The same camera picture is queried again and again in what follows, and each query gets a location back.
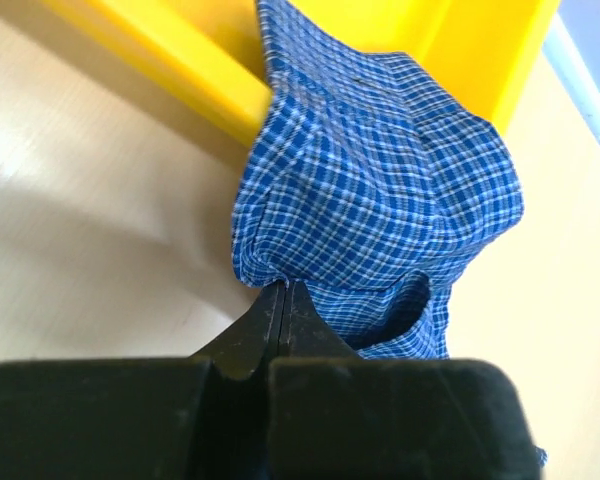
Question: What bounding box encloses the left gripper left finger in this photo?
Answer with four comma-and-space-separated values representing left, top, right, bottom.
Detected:
0, 283, 285, 479

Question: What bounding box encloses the blue plaid long sleeve shirt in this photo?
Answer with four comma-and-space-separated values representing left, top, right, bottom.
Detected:
232, 1, 524, 360

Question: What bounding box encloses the yellow plastic bin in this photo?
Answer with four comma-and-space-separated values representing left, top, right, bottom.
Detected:
48, 0, 558, 145

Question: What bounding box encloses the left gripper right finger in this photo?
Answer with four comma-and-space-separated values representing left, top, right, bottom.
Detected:
267, 283, 541, 479

